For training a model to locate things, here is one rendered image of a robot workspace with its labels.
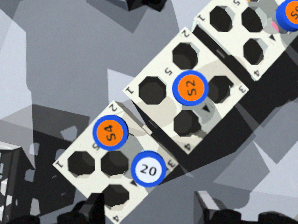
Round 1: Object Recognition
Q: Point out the white button box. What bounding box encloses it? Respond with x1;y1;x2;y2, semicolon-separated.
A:
106;0;166;12

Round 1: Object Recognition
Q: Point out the white tube rack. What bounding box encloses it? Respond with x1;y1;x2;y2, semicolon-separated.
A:
0;141;21;224

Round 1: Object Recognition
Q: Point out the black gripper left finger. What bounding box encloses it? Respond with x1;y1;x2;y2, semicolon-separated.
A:
6;193;105;224

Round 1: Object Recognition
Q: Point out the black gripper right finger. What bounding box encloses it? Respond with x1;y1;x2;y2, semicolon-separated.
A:
193;191;298;224

